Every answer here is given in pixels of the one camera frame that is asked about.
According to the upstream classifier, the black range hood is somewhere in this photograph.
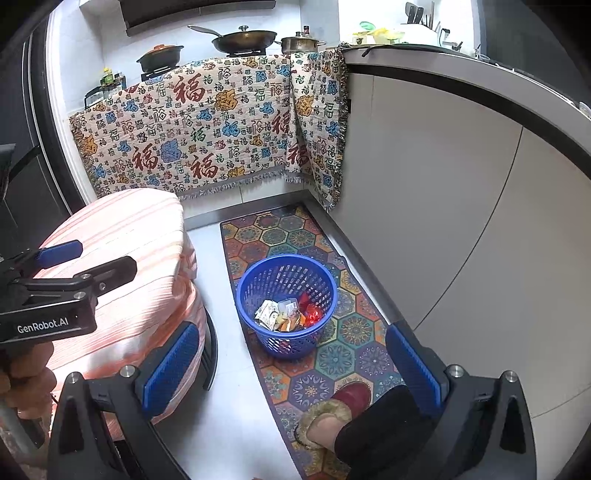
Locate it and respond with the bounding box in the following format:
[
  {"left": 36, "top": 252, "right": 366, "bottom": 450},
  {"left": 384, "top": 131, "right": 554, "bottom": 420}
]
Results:
[{"left": 117, "top": 0, "right": 278, "bottom": 37}]

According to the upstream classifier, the wok with glass lid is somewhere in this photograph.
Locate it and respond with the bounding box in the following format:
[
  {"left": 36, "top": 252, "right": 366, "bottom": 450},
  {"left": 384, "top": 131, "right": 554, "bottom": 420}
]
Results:
[{"left": 188, "top": 24, "right": 278, "bottom": 55}]

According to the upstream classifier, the white knife holder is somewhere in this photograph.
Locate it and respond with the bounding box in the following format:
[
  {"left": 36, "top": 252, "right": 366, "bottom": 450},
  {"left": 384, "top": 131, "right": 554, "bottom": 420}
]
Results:
[{"left": 401, "top": 2, "right": 439, "bottom": 47}]

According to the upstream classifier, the black container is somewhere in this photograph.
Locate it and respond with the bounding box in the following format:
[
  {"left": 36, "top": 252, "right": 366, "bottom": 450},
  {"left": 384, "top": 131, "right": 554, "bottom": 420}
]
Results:
[{"left": 84, "top": 85, "right": 121, "bottom": 109}]

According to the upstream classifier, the narrow printed blanket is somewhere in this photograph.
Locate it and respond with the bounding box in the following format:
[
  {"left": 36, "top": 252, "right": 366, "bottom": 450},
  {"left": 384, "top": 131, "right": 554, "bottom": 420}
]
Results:
[{"left": 288, "top": 46, "right": 352, "bottom": 213}]

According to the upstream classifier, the dark grey refrigerator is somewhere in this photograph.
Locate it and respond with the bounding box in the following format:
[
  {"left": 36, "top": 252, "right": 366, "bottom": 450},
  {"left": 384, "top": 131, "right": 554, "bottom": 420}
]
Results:
[{"left": 0, "top": 28, "right": 86, "bottom": 241}]

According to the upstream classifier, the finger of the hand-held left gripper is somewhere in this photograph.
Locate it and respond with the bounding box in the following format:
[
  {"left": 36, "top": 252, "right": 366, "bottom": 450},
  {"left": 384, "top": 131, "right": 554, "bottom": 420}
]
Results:
[
  {"left": 69, "top": 256, "right": 138, "bottom": 296},
  {"left": 34, "top": 240, "right": 84, "bottom": 271}
]

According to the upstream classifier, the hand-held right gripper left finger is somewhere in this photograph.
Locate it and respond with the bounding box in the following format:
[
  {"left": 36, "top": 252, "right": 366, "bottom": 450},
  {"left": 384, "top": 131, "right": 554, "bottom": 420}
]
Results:
[{"left": 46, "top": 322, "right": 207, "bottom": 480}]

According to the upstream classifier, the black clay pot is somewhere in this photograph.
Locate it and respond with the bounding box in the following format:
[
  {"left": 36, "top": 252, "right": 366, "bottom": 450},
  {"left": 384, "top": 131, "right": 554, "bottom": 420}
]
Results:
[{"left": 137, "top": 45, "right": 184, "bottom": 75}]

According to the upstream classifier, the red plastic wrapper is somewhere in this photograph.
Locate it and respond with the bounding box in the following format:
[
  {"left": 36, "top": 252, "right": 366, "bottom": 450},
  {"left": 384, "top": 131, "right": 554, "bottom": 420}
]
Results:
[{"left": 298, "top": 295, "right": 324, "bottom": 324}]

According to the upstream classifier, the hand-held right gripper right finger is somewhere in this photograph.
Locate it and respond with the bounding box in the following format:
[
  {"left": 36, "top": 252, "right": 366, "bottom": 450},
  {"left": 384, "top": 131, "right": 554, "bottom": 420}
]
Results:
[{"left": 385, "top": 323, "right": 539, "bottom": 480}]

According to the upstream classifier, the gas stove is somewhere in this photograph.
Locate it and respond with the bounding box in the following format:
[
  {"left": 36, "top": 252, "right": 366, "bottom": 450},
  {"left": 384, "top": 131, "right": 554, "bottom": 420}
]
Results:
[{"left": 141, "top": 48, "right": 278, "bottom": 83}]

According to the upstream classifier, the steel pot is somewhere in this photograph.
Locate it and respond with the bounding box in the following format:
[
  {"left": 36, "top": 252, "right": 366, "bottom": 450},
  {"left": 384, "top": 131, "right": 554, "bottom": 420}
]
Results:
[{"left": 276, "top": 31, "right": 326, "bottom": 55}]

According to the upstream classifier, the patterned floor mat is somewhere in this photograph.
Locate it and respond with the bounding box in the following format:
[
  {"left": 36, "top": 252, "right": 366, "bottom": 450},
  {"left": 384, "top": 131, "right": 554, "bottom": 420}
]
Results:
[{"left": 220, "top": 205, "right": 416, "bottom": 480}]

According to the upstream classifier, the person's left hand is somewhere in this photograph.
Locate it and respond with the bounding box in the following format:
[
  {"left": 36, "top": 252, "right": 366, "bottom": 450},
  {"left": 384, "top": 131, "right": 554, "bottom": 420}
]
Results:
[{"left": 0, "top": 344, "right": 58, "bottom": 409}]

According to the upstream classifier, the orange striped tablecloth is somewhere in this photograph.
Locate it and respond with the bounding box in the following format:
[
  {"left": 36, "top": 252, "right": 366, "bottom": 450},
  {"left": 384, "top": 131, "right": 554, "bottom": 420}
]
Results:
[{"left": 28, "top": 188, "right": 208, "bottom": 439}]

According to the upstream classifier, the wide printed blanket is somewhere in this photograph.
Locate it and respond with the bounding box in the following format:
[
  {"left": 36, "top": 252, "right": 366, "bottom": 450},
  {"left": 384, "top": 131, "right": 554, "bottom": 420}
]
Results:
[{"left": 69, "top": 54, "right": 301, "bottom": 199}]

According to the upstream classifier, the yellow container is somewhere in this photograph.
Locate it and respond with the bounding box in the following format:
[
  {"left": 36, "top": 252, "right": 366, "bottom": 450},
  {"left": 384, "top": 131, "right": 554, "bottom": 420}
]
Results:
[{"left": 353, "top": 21, "right": 407, "bottom": 47}]

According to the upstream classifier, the red fur-trimmed slipper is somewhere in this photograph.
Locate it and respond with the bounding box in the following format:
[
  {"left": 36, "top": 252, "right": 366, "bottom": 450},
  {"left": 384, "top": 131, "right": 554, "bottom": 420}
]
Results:
[{"left": 295, "top": 381, "right": 372, "bottom": 450}]

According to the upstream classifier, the white gold paper wrapper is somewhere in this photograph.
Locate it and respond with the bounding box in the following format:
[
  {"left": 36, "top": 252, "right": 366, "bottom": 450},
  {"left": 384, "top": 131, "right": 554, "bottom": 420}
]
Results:
[{"left": 255, "top": 300, "right": 287, "bottom": 329}]

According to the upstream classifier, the kitchen counter cabinet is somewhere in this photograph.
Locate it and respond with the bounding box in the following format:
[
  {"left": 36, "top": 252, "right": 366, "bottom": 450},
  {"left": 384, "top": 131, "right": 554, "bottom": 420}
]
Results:
[{"left": 342, "top": 44, "right": 591, "bottom": 462}]

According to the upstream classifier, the blue plastic basket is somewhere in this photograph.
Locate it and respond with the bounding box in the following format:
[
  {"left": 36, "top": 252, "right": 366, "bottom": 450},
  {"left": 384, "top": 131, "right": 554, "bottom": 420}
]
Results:
[{"left": 235, "top": 255, "right": 339, "bottom": 360}]

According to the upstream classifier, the person's black trouser leg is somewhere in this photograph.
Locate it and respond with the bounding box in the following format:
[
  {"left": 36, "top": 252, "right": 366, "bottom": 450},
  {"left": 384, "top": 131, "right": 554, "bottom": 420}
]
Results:
[{"left": 335, "top": 385, "right": 435, "bottom": 480}]

